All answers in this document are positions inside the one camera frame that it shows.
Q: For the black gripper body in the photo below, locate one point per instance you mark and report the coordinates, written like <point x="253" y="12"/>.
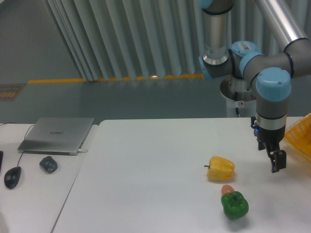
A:
<point x="268" y="131"/>

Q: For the yellow bell pepper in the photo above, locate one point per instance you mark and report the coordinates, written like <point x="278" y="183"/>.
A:
<point x="220" y="169"/>

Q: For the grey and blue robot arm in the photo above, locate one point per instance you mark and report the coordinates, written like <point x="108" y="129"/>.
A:
<point x="268" y="77"/>

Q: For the yellow woven basket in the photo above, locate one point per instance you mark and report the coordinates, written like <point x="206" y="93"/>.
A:
<point x="298" y="136"/>

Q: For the green bell pepper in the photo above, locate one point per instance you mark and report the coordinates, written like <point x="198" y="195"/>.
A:
<point x="234" y="205"/>

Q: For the small orange-pink toy vegetable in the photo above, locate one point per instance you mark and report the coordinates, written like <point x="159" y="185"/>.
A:
<point x="227" y="189"/>

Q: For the white pleated curtain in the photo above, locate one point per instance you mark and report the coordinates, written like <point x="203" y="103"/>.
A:
<point x="133" y="38"/>

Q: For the black power adapter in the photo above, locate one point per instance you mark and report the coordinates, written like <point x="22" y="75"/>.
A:
<point x="49" y="164"/>

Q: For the silver closed laptop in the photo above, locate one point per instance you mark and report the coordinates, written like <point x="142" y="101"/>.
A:
<point x="57" y="135"/>

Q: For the black computer mouse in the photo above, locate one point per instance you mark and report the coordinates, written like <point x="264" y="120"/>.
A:
<point x="12" y="176"/>

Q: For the black device at left edge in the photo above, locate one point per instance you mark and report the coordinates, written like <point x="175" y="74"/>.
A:
<point x="1" y="159"/>

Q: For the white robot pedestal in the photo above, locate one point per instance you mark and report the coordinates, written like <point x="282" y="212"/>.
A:
<point x="240" y="101"/>

